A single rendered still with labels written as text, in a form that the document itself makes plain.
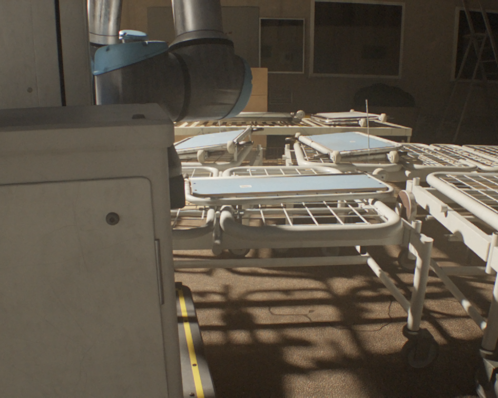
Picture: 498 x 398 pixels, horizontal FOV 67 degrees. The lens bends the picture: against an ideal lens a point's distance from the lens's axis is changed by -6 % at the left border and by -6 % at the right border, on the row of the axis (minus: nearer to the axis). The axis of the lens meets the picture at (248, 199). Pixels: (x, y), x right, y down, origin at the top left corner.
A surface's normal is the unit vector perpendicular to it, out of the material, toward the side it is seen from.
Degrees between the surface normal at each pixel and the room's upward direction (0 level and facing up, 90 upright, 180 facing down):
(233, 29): 90
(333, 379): 0
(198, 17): 82
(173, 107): 122
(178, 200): 90
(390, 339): 0
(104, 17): 110
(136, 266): 90
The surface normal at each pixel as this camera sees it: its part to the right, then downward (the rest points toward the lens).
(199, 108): 0.51, 0.73
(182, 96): 0.60, 0.42
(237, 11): 0.05, 0.26
